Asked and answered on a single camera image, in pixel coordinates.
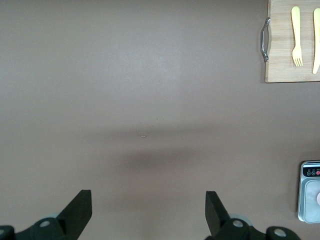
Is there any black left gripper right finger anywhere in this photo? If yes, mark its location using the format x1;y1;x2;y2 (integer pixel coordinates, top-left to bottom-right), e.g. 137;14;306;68
204;191;301;240

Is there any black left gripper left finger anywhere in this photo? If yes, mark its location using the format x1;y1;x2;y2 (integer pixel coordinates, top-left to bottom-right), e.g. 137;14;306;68
0;189;93;240

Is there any silver digital kitchen scale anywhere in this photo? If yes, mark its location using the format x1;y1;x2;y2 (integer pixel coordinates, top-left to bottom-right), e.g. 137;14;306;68
297;160;320;224

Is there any yellow plastic fork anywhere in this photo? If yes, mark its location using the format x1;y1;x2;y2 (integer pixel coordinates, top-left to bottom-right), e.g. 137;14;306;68
290;5;304;68

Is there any yellow plastic knife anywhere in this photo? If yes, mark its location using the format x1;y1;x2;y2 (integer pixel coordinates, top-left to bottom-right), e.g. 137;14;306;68
312;7;320;75

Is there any wooden cutting board metal handle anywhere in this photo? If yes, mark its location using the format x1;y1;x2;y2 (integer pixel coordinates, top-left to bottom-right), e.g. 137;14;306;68
259;0;320;84

